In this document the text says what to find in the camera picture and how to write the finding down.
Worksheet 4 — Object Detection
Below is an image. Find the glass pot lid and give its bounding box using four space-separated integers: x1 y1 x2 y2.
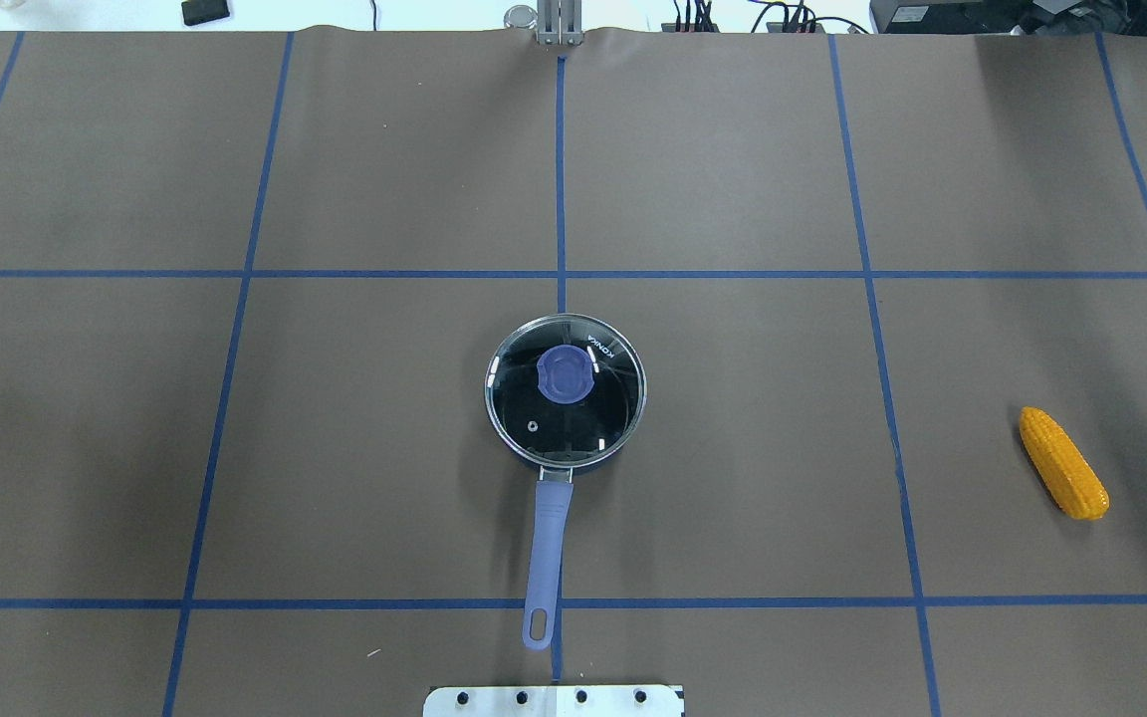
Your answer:
483 313 649 473

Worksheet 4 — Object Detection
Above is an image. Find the yellow corn cob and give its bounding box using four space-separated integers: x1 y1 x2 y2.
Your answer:
1017 405 1111 521

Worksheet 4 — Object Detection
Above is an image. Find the dark blue saucepan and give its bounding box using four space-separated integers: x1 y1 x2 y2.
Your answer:
483 313 649 652

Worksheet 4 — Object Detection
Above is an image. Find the white metal mounting plate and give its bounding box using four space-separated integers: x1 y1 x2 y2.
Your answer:
422 684 686 716

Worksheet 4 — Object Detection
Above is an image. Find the brown paper table mat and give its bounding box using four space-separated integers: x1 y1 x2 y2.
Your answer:
0 28 1147 716

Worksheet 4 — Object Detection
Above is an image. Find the black device on desk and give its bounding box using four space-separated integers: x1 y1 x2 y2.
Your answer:
868 0 1027 36

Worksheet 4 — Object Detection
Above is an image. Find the small black box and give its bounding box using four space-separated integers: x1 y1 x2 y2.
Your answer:
179 0 231 28

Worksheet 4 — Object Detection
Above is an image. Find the aluminium frame post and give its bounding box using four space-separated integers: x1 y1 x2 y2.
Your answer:
535 0 585 47

